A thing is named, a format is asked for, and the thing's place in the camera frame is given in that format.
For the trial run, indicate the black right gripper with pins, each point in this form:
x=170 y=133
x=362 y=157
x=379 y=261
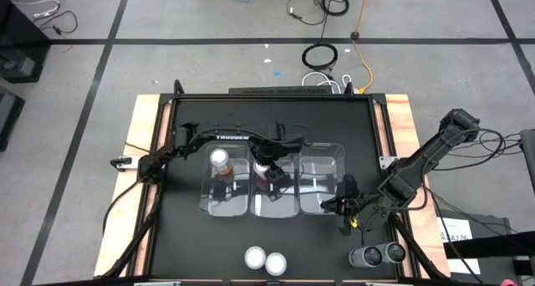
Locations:
x=348 y=187

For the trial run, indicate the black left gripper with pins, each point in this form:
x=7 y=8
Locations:
x=280 y=179

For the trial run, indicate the clear plastic bin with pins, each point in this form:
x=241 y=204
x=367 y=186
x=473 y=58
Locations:
x=225 y=202
x=319 y=173
x=273 y=206

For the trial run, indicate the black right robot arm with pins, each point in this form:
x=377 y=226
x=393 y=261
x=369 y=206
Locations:
x=434 y=152

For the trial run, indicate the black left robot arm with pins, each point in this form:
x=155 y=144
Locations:
x=234 y=137

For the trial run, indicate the black corner brace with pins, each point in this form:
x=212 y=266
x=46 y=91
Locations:
x=179 y=87
x=349 y=88

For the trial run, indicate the black box with white labels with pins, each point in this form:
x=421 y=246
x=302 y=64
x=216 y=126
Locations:
x=485 y=227

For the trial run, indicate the black bar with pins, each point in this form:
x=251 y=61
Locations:
x=493 y=244

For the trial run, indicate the pink object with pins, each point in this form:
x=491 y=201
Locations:
x=507 y=283

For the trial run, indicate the black computer case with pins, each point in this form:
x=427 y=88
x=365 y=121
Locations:
x=8 y=118

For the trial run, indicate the black cabinet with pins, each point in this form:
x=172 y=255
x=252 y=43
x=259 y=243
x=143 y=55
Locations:
x=21 y=39

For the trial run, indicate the silver clamp bracket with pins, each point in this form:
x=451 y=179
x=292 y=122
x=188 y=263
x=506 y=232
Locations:
x=386 y=161
x=125 y=162

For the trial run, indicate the diagonal frame strut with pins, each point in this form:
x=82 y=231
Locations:
x=411 y=244
x=138 y=240

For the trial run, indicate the black table frame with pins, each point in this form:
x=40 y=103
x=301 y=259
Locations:
x=271 y=97

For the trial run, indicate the gray post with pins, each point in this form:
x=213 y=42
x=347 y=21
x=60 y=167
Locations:
x=528 y=152

